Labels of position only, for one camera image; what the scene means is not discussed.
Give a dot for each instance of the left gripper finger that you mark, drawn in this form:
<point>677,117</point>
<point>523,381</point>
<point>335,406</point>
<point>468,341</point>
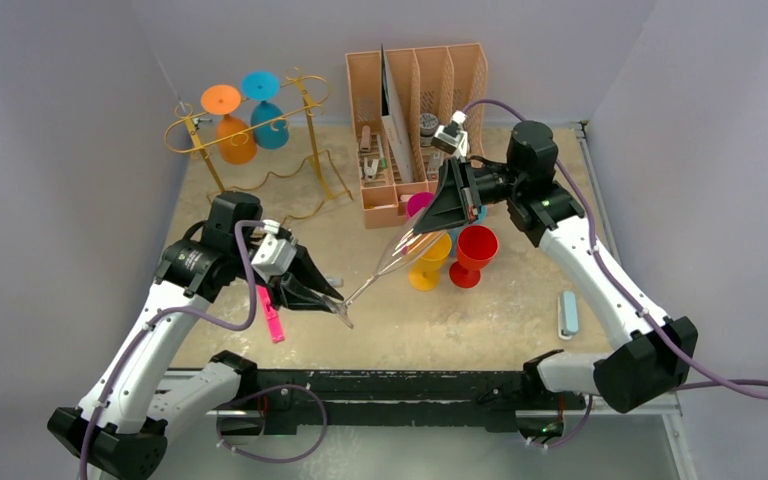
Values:
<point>311,301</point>
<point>309,275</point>

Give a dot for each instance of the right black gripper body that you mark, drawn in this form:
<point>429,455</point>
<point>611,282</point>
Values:
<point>470,192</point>

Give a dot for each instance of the white folder in organizer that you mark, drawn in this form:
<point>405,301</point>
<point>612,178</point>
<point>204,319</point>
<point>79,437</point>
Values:
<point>393,122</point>

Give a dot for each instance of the orange plastic wine glass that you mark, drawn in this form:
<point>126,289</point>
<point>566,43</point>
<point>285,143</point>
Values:
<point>235,146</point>

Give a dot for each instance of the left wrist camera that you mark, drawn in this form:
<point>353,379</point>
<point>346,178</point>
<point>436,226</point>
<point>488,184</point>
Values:
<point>273,256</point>

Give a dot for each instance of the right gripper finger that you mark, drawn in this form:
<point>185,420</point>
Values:
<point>452,191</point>
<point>431,219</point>

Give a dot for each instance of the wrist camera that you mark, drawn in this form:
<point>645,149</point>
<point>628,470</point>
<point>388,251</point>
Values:
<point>273,256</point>
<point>452,138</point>

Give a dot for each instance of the round grey tin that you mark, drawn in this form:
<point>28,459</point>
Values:
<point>428,125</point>

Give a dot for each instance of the yellow plastic wine glass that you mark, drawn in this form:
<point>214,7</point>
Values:
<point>424,275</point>

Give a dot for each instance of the light blue wine glass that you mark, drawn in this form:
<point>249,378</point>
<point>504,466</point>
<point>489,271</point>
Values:
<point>454,233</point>

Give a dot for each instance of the red plastic wine glass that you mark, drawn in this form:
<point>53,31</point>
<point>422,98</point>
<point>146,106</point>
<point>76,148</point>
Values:
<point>476,247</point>

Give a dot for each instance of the pink flat clip tool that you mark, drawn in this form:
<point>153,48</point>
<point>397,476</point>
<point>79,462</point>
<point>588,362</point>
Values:
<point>271,316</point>

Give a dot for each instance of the aluminium table frame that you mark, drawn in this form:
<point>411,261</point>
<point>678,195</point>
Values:
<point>123,429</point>

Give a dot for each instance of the magenta plastic wine glass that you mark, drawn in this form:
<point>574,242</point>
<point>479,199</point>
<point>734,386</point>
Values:
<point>412,208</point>

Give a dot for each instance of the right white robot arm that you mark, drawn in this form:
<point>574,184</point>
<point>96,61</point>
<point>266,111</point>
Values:
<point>651,350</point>

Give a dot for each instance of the peach desk organizer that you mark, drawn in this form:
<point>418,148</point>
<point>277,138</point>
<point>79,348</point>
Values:
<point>439,80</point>

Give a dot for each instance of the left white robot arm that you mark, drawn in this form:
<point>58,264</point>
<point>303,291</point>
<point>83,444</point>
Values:
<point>122,427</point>

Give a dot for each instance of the clear wine glass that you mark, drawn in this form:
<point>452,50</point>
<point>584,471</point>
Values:
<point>403,250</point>

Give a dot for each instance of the dark blue wine glass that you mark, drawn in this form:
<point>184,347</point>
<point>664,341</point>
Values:
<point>270,129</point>

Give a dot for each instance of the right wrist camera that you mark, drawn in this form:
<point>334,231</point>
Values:
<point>452,138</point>

